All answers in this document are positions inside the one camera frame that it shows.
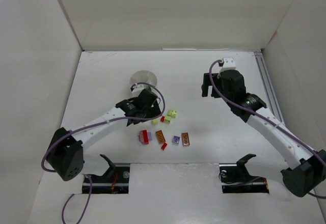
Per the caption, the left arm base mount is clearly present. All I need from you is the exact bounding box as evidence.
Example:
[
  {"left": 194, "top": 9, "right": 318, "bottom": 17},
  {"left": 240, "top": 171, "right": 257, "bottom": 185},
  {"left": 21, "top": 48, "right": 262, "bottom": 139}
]
[{"left": 81, "top": 154, "right": 130, "bottom": 194}]

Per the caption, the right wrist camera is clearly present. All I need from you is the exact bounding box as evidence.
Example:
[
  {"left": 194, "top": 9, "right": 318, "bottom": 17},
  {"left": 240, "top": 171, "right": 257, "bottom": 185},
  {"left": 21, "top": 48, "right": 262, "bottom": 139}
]
[{"left": 219, "top": 57, "right": 236, "bottom": 72}]

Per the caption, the yellow-green lego brick small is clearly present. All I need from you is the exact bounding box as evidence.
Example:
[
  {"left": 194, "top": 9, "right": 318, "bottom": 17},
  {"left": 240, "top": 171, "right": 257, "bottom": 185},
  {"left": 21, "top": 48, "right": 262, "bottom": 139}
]
[{"left": 151, "top": 119, "right": 158, "bottom": 125}]

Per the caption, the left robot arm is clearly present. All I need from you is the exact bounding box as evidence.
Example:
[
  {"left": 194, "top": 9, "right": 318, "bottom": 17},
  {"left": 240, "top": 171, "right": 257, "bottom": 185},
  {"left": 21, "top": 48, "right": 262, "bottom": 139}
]
[{"left": 41, "top": 89, "right": 161, "bottom": 181}]

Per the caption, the aluminium rail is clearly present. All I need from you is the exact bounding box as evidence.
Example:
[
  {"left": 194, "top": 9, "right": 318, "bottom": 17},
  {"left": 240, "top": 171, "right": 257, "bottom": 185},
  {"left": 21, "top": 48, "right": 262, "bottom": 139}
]
[{"left": 254, "top": 51, "right": 284, "bottom": 123}]

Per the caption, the yellow-green lego brick large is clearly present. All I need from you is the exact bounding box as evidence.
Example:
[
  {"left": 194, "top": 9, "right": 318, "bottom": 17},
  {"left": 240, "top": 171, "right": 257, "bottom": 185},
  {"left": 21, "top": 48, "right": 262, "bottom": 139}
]
[{"left": 167, "top": 109, "right": 177, "bottom": 119}]

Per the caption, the purple square lego brick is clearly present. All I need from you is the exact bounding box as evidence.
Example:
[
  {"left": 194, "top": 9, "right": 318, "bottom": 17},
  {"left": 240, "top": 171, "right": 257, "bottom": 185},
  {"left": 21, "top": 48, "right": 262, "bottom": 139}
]
[{"left": 172, "top": 135, "right": 180, "bottom": 145}]

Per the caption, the small red lego lower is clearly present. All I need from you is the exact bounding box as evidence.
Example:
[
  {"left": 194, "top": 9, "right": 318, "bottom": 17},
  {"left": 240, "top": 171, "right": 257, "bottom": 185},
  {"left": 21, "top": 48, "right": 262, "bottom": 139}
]
[{"left": 161, "top": 143, "right": 168, "bottom": 151}]

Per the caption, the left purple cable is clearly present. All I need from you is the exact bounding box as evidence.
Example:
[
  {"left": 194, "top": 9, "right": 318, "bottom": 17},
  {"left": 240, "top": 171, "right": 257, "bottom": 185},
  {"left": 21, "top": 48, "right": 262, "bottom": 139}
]
[{"left": 42, "top": 82, "right": 166, "bottom": 224}]

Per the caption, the brown lego plate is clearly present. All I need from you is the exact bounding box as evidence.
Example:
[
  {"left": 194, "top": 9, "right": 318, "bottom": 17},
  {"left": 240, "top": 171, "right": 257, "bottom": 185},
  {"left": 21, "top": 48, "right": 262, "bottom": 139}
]
[
  {"left": 181, "top": 132, "right": 190, "bottom": 147},
  {"left": 155, "top": 130, "right": 166, "bottom": 144}
]

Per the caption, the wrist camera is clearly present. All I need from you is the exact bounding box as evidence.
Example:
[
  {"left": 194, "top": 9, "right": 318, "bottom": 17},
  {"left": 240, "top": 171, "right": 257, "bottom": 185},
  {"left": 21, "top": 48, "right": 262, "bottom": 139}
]
[
  {"left": 130, "top": 83, "right": 145, "bottom": 97},
  {"left": 219, "top": 57, "right": 236, "bottom": 72}
]

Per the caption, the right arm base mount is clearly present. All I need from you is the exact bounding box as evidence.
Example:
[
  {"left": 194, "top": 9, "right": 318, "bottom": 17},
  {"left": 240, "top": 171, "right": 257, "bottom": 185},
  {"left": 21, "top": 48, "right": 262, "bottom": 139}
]
[{"left": 218, "top": 154, "right": 269, "bottom": 194}]

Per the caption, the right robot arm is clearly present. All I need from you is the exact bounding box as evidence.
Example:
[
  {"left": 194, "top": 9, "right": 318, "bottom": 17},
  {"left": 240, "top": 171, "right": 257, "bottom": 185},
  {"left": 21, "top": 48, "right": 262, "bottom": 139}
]
[{"left": 201, "top": 69, "right": 325, "bottom": 198}]

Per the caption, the purple red lego assembly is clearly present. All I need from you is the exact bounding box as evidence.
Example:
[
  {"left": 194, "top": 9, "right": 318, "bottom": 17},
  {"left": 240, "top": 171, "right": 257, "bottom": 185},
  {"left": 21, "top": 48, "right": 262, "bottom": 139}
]
[{"left": 139, "top": 130, "right": 152, "bottom": 145}]

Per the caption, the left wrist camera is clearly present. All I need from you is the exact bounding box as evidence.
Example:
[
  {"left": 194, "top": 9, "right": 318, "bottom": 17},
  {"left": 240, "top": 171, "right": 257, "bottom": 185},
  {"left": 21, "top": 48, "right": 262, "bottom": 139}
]
[{"left": 130, "top": 83, "right": 145, "bottom": 97}]

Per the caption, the white divided round container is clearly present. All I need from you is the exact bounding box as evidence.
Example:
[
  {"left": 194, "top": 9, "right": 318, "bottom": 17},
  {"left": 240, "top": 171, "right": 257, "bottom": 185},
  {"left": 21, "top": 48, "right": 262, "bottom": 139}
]
[{"left": 129, "top": 70, "right": 157, "bottom": 88}]

